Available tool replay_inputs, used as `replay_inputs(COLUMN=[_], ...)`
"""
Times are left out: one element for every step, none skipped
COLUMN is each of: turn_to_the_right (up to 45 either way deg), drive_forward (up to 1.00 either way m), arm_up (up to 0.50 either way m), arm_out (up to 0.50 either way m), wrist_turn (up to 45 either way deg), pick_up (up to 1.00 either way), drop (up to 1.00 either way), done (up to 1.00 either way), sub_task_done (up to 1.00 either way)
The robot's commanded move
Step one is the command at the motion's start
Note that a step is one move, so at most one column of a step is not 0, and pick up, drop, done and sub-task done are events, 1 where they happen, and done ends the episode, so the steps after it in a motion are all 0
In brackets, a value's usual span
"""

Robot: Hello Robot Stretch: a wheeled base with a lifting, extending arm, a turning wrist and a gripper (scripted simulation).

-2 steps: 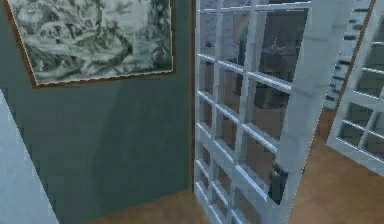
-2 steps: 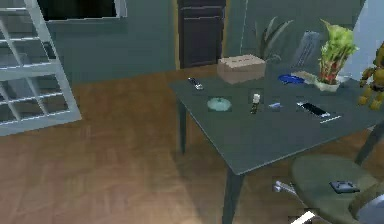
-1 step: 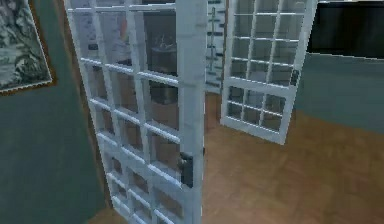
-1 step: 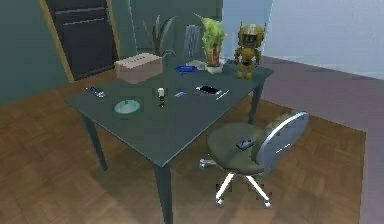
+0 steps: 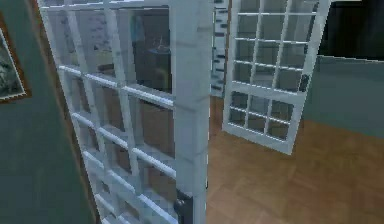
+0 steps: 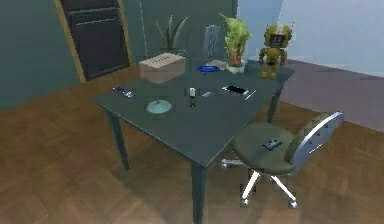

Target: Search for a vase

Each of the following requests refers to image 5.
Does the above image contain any white glazed room door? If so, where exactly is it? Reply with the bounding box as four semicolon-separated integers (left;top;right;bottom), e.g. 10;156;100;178
221;0;333;156
37;0;215;224

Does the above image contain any dark window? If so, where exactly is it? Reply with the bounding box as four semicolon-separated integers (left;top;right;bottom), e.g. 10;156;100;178
318;0;384;62

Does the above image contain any black door handle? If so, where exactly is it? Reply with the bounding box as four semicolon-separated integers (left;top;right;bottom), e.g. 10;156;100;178
298;73;311;93
173;189;195;224

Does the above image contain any brown framed wall picture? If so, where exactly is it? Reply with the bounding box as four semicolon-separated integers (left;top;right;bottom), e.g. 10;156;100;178
0;13;33;104

